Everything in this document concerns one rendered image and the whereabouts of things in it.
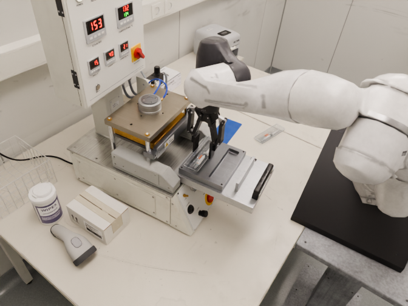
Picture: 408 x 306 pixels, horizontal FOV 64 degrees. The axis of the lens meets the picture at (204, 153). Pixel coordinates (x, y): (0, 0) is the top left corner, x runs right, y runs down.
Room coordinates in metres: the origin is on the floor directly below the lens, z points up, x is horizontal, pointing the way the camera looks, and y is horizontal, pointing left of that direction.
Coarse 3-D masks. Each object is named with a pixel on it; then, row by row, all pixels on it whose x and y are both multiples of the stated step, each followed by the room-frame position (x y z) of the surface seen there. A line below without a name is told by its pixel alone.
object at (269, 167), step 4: (268, 164) 0.82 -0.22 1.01; (272, 164) 0.82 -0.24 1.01; (268, 168) 0.80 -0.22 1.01; (272, 168) 0.81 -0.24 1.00; (264, 172) 0.78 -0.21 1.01; (268, 172) 0.78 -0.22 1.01; (264, 176) 0.76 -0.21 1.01; (268, 176) 0.78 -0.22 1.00; (260, 180) 0.74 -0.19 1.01; (264, 180) 0.74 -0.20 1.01; (260, 184) 0.73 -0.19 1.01; (264, 184) 0.74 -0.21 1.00; (256, 188) 0.71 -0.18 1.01; (260, 188) 0.71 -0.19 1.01; (256, 192) 0.69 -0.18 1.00; (252, 196) 0.70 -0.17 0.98; (256, 196) 0.69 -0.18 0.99
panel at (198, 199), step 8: (184, 184) 0.77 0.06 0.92; (184, 192) 0.75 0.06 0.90; (192, 192) 0.78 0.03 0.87; (200, 192) 0.81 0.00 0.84; (184, 200) 0.74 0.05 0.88; (192, 200) 0.77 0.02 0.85; (200, 200) 0.79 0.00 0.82; (184, 208) 0.72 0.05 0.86; (200, 208) 0.77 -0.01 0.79; (208, 208) 0.81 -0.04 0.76; (192, 216) 0.73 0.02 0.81; (200, 216) 0.76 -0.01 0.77; (192, 224) 0.71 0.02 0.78
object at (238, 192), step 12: (240, 168) 0.83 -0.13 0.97; (252, 168) 0.84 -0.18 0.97; (264, 168) 0.84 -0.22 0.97; (180, 180) 0.76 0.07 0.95; (192, 180) 0.75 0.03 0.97; (240, 180) 0.73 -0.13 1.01; (252, 180) 0.78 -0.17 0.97; (204, 192) 0.73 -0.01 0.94; (216, 192) 0.71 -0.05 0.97; (228, 192) 0.71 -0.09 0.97; (240, 192) 0.72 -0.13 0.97; (252, 192) 0.72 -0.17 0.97; (240, 204) 0.67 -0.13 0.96; (252, 204) 0.67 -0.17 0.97
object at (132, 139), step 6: (180, 114) 0.99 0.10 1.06; (174, 120) 0.95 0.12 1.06; (168, 126) 0.91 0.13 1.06; (120, 132) 0.87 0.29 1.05; (162, 132) 0.88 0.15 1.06; (126, 138) 0.86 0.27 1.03; (132, 138) 0.85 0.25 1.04; (138, 138) 0.84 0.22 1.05; (156, 138) 0.84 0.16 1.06; (138, 144) 0.84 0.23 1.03; (144, 144) 0.83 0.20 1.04
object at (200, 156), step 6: (210, 138) 0.93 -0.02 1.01; (204, 144) 0.90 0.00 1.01; (198, 150) 0.86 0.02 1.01; (204, 150) 0.87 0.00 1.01; (192, 156) 0.83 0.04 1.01; (198, 156) 0.83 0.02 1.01; (204, 156) 0.83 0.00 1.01; (186, 162) 0.80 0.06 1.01; (192, 162) 0.80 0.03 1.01; (198, 162) 0.80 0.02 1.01; (192, 168) 0.77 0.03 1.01; (198, 168) 0.77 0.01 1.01
